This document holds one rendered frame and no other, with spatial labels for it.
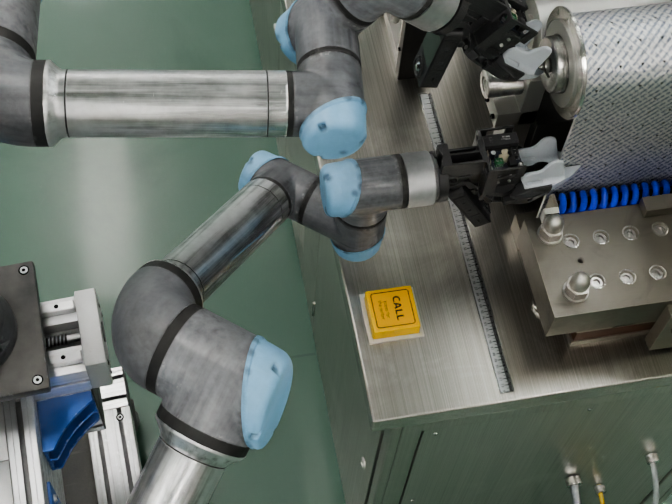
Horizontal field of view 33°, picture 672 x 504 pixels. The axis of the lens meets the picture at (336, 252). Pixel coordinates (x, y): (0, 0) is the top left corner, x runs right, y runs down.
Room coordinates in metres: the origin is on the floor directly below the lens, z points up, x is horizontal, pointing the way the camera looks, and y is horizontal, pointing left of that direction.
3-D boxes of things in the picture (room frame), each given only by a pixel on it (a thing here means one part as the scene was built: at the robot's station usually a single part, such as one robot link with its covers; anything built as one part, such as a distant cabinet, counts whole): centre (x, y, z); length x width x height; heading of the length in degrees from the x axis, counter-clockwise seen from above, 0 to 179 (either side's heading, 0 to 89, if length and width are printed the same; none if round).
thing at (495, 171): (0.90, -0.18, 1.12); 0.12 x 0.08 x 0.09; 105
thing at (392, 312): (0.77, -0.09, 0.91); 0.07 x 0.07 x 0.02; 15
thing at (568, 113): (0.98, -0.27, 1.25); 0.15 x 0.01 x 0.15; 15
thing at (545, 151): (0.94, -0.28, 1.11); 0.09 x 0.03 x 0.06; 106
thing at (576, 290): (0.77, -0.33, 1.05); 0.04 x 0.04 x 0.04
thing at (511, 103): (1.01, -0.23, 1.05); 0.06 x 0.05 x 0.31; 105
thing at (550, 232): (0.86, -0.30, 1.05); 0.04 x 0.04 x 0.04
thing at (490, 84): (1.00, -0.19, 1.18); 0.04 x 0.02 x 0.04; 15
